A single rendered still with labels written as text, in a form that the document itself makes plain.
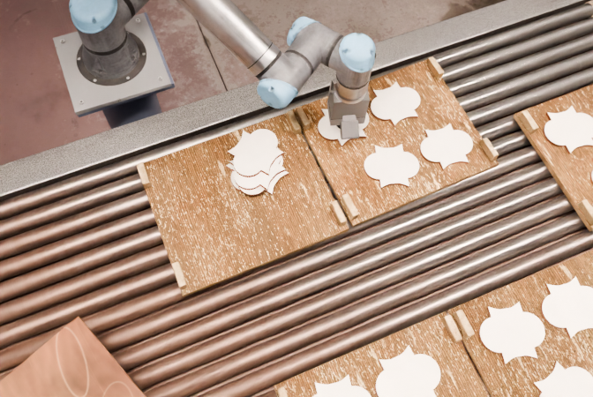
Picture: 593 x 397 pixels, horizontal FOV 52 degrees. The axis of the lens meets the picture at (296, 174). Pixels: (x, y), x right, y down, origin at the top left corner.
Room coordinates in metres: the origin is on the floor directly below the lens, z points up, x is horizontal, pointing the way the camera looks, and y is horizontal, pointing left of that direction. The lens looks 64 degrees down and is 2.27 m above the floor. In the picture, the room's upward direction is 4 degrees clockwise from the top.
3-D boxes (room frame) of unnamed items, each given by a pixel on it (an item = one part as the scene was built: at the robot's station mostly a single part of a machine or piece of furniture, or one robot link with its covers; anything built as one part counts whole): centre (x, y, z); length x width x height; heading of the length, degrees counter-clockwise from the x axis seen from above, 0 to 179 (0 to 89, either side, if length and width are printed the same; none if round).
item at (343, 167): (0.78, -0.24, 0.93); 0.41 x 0.35 x 0.02; 118
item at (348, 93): (0.80, -0.11, 1.13); 0.08 x 0.08 x 0.05
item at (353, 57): (0.80, -0.11, 1.20); 0.09 x 0.08 x 0.11; 61
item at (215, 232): (0.58, 0.13, 0.93); 0.41 x 0.35 x 0.02; 117
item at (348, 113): (0.78, -0.11, 1.05); 0.12 x 0.09 x 0.16; 9
